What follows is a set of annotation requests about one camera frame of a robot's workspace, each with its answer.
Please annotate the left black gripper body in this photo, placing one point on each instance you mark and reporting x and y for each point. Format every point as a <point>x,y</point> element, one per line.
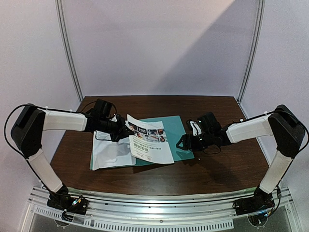
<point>112,128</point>

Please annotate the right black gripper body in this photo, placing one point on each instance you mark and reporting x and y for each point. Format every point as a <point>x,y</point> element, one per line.
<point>189,141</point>

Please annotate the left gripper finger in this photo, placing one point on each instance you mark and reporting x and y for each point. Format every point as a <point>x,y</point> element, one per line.
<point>125,134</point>
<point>128,130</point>

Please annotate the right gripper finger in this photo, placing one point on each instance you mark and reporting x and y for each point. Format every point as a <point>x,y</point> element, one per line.
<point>184,139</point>
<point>182,146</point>

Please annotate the teal plastic folder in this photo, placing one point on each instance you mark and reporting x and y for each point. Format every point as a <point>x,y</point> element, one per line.
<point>175,130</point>

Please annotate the colour printed brochure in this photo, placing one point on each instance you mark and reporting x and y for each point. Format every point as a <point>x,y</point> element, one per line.
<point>149,141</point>

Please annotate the white text paper sheet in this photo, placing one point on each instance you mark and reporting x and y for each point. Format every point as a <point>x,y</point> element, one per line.
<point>108,154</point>

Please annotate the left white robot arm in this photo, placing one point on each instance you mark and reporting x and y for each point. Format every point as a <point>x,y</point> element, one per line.
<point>35,124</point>

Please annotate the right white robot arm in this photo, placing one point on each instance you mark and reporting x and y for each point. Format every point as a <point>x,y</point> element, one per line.
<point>280,124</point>

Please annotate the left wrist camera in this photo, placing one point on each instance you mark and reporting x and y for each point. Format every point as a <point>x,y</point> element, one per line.
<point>102,109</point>

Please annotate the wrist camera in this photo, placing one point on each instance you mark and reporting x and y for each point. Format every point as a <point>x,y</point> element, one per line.
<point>208,123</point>
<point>102,109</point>

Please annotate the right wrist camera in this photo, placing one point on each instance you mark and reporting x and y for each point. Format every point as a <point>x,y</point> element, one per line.
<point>208,123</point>

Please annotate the aluminium front rail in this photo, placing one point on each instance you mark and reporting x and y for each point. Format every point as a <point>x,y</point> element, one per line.
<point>144,206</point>

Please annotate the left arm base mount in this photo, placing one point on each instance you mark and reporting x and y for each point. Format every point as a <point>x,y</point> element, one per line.
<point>67,205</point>

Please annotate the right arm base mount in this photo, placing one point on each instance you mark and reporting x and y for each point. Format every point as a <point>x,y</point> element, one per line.
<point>258,202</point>

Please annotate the perforated metal cable tray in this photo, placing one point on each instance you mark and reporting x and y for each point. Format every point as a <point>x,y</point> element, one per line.
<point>47,220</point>

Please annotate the left aluminium corner post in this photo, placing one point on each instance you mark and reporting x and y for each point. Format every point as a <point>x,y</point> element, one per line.
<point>67,49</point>

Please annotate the aluminium corner post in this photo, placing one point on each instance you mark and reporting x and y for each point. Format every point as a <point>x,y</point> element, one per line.
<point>253,49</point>
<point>67,49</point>

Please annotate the right aluminium corner post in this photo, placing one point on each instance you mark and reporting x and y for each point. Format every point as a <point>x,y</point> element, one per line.
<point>253,49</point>

